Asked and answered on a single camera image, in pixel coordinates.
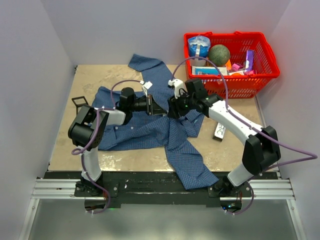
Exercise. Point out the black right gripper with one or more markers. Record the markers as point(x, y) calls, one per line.
point(175, 108)

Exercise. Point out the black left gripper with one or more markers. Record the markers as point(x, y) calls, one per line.
point(153, 108)

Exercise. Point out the blue plaid shirt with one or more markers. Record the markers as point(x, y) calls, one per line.
point(151, 131)

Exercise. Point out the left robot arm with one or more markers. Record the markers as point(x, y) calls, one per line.
point(87, 129)

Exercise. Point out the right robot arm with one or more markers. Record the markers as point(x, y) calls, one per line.
point(260, 147)

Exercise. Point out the blue white razor box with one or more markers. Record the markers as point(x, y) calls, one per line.
point(206, 70)

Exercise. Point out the white chocolate bar box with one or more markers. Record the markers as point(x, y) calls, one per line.
point(219, 132)

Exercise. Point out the blue white wrapped roll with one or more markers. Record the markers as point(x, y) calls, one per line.
point(198, 46)

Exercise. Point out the orange package in basket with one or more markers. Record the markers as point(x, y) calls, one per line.
point(228, 65)

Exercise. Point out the green round melon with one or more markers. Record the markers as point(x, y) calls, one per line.
point(219, 55)

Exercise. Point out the pink small package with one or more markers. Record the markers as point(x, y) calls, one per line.
point(236, 67)

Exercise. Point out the purple snack package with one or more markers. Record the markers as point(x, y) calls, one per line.
point(249, 62)

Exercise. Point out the red plastic basket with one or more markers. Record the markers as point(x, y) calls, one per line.
point(265, 66)

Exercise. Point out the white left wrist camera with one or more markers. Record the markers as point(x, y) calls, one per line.
point(145, 86)

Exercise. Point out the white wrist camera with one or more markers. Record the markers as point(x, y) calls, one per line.
point(178, 86)
point(145, 86)

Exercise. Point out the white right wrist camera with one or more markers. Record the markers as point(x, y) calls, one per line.
point(178, 86)

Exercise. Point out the black wire frame stand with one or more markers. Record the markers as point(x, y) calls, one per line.
point(79, 102)

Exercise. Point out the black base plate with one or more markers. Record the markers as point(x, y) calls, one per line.
point(156, 188)

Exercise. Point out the aluminium frame rail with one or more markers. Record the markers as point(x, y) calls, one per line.
point(62, 185)

